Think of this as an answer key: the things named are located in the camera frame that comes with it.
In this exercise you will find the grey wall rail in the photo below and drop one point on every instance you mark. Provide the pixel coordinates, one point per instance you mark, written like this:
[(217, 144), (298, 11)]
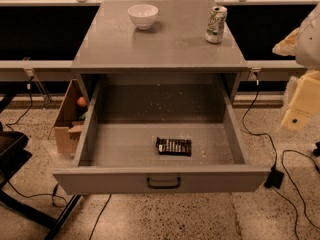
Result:
[(65, 70)]

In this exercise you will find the open grey top drawer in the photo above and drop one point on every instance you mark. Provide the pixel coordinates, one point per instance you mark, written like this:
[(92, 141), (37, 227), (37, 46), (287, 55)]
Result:
[(166, 133)]

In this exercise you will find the black power adapter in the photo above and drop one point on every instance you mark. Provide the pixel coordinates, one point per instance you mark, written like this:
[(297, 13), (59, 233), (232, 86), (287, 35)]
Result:
[(274, 179)]

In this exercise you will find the green white soda can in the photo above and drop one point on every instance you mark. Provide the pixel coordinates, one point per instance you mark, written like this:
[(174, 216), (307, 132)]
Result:
[(216, 22)]

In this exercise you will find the orange fruit in box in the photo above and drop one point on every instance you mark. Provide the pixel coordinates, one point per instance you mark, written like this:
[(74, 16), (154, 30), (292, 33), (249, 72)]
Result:
[(81, 102)]

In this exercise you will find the white ceramic bowl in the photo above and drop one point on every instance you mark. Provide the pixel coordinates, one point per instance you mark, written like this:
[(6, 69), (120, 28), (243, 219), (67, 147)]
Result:
[(143, 16)]

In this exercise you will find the brown cardboard box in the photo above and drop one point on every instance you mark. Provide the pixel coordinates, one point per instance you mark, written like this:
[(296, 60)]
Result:
[(70, 119)]

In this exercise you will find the black chair base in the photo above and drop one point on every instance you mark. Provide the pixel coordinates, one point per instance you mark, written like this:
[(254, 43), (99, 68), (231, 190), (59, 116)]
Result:
[(34, 183)]

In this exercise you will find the grey cabinet counter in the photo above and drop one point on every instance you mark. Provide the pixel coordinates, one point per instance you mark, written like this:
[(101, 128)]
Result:
[(175, 43)]

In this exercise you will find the black drawer handle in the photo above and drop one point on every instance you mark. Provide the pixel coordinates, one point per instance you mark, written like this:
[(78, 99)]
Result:
[(163, 185)]

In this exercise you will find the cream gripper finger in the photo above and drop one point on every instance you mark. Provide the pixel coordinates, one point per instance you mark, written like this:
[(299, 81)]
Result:
[(287, 46), (305, 102)]

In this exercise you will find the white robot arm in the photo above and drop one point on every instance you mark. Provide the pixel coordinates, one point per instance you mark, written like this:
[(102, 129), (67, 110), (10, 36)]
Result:
[(304, 44)]

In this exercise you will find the black rxbar chocolate wrapper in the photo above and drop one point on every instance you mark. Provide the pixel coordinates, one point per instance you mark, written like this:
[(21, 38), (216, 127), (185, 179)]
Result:
[(174, 147)]

